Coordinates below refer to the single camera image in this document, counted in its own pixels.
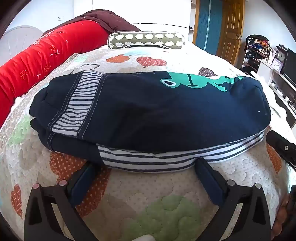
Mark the red floral bolster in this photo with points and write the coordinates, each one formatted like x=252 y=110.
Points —
x=46 y=53

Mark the olive pillow with white print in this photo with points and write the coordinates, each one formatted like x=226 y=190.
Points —
x=148 y=37

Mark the dark maroon blanket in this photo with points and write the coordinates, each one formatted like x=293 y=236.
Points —
x=111 y=20

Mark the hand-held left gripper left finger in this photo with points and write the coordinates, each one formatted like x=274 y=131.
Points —
x=81 y=183

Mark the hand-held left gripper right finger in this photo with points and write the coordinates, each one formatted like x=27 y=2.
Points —
x=209 y=183

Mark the white side cabinet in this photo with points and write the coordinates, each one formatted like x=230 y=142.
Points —
x=279 y=95

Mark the patchwork quilted bedspread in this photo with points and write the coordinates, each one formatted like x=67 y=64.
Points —
x=143 y=185

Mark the round white wall decoration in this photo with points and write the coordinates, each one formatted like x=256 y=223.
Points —
x=20 y=37

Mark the black television screen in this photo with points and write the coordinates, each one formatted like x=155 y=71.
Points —
x=291 y=64

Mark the dark mantel clock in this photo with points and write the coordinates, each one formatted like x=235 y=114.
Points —
x=281 y=56

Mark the white glossy wardrobe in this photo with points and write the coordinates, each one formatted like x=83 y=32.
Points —
x=150 y=11

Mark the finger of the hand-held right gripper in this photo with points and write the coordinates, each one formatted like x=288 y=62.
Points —
x=281 y=146

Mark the wooden door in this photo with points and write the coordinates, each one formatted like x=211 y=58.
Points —
x=231 y=27

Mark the navy pants with striped trim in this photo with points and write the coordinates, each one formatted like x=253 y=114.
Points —
x=150 y=111

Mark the cluttered shelf rack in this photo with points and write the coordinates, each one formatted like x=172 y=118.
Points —
x=256 y=46

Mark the blue curtain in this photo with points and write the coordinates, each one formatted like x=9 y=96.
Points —
x=208 y=23

